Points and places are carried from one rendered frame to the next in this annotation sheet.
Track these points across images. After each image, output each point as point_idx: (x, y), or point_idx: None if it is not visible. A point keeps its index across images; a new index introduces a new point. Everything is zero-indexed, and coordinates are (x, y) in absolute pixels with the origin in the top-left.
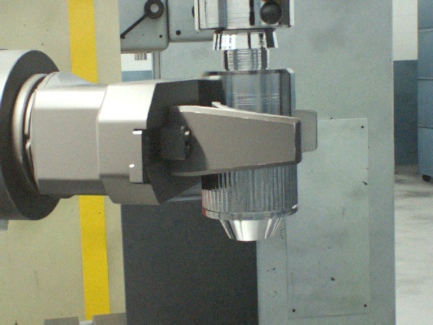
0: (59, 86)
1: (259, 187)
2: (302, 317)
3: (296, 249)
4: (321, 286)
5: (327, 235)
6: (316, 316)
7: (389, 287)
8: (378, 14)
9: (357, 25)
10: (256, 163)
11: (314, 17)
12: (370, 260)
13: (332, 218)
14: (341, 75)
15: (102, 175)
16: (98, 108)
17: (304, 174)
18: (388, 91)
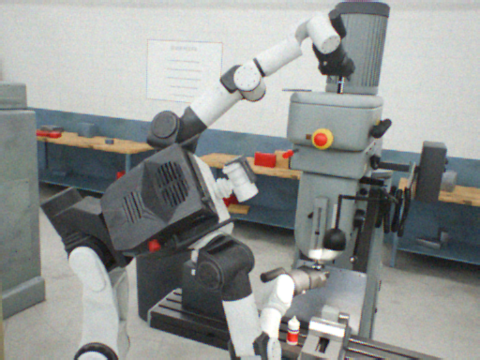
0: (308, 275)
1: None
2: (4, 272)
3: (0, 243)
4: (11, 256)
5: (13, 232)
6: (9, 270)
7: (38, 248)
8: (31, 131)
9: (22, 137)
10: (326, 278)
11: (4, 134)
12: (31, 239)
13: (15, 225)
14: (17, 159)
15: (322, 286)
16: (318, 277)
17: (3, 207)
18: (36, 165)
